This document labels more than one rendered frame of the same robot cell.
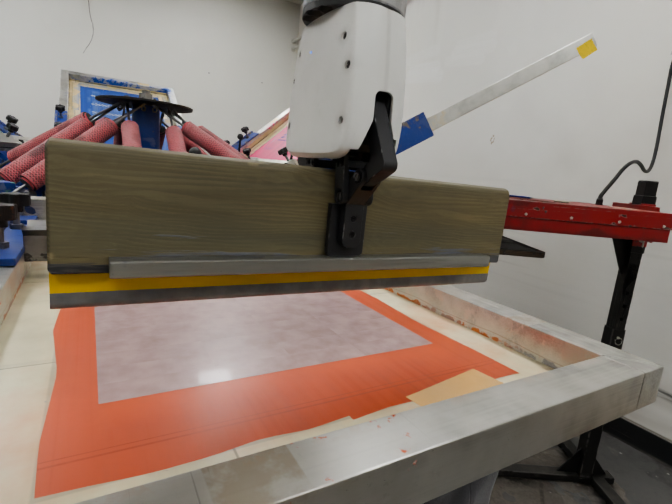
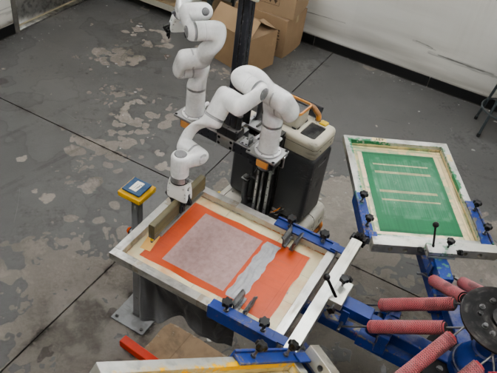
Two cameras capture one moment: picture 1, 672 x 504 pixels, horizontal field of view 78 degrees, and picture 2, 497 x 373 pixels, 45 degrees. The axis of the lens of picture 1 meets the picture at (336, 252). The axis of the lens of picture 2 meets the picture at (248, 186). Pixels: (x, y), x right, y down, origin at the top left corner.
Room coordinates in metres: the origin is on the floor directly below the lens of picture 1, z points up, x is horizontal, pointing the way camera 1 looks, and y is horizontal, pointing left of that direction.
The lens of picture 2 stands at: (2.02, -0.83, 2.86)
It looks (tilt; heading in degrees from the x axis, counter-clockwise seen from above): 41 degrees down; 145
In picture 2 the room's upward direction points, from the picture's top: 9 degrees clockwise
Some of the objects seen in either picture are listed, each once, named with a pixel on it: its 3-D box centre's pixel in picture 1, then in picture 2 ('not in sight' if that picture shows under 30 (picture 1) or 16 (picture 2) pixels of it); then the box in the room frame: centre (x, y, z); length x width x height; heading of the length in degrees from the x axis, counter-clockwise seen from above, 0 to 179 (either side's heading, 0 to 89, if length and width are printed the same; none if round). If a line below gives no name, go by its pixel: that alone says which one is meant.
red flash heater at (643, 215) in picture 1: (548, 213); not in sight; (1.49, -0.74, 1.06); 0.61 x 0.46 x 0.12; 91
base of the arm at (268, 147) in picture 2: not in sight; (271, 136); (0.17, 0.55, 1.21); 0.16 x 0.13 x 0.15; 116
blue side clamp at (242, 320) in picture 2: not in sight; (243, 324); (0.90, 0.02, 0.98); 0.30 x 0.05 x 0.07; 31
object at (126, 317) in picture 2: not in sight; (137, 257); (0.01, -0.06, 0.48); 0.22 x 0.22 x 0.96; 31
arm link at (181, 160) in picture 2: not in sight; (188, 160); (0.33, 0.04, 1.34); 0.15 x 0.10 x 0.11; 106
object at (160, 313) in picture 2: not in sight; (186, 314); (0.61, -0.07, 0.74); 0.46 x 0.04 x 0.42; 31
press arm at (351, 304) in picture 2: not in sight; (350, 307); (1.04, 0.43, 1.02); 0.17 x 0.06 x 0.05; 31
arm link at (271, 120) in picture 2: not in sight; (276, 110); (0.19, 0.54, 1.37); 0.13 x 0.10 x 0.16; 16
